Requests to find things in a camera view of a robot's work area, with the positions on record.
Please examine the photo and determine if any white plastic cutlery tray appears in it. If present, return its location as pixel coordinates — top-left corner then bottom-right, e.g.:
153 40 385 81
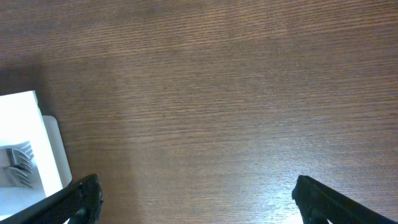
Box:
1 91 72 220

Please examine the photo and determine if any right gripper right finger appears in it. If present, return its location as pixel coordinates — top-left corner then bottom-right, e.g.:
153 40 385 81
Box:
292 175 397 224

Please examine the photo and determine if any steel fork with long handle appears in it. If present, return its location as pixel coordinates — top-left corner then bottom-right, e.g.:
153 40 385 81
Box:
1 141 33 172

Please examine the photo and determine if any steel fork crosswise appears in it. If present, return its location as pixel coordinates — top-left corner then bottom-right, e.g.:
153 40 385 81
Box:
1 166 33 189

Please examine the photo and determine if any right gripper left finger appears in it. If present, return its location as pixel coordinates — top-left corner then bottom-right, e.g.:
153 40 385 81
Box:
1 174 103 224

